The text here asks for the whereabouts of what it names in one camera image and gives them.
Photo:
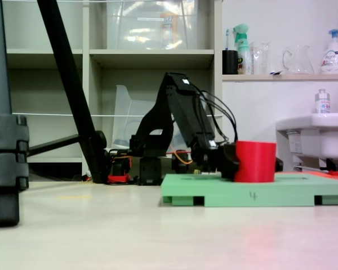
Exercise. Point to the clear glass beaker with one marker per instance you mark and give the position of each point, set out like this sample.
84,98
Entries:
260,59

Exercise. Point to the grey tripod leg, notched clamps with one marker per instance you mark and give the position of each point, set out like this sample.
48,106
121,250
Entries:
1,140

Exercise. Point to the clear plastic storage box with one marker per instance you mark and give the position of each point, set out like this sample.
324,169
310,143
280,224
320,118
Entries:
146,25

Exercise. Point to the blue white toothbrush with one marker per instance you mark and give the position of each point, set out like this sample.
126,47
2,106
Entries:
227,38

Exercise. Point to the black table clamp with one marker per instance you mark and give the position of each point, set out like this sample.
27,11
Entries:
178,166

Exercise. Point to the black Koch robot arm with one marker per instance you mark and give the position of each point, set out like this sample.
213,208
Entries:
183,112

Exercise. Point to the black tripod leg with brace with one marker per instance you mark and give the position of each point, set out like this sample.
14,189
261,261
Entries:
67,70

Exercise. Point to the red base clamp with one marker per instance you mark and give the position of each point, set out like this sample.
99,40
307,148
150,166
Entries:
118,178

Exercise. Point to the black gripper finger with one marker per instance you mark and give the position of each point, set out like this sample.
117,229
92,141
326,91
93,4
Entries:
230,161
279,166

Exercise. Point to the black cup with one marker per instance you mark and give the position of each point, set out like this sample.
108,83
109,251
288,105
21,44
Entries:
230,62

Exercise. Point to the green spray bottle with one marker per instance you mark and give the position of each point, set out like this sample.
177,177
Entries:
242,50

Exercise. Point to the clear sanitizer pump bottle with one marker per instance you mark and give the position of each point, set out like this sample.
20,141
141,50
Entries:
322,102

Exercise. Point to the beige shelf unit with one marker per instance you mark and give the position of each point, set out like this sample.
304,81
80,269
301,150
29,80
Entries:
152,56

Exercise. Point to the red flat sheet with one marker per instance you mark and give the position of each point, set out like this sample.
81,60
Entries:
318,173

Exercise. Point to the white ceramic sink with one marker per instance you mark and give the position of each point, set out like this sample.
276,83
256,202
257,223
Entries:
326,135

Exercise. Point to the green shape-sorter board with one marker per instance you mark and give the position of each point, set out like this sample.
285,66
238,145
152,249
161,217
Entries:
242,192

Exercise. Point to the white foam soap bottle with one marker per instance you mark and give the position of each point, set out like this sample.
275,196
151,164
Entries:
333,57

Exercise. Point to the red cylinder block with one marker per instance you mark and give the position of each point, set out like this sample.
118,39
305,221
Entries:
256,163

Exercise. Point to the clear glass pitcher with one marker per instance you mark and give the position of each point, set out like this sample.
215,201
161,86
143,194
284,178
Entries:
300,60

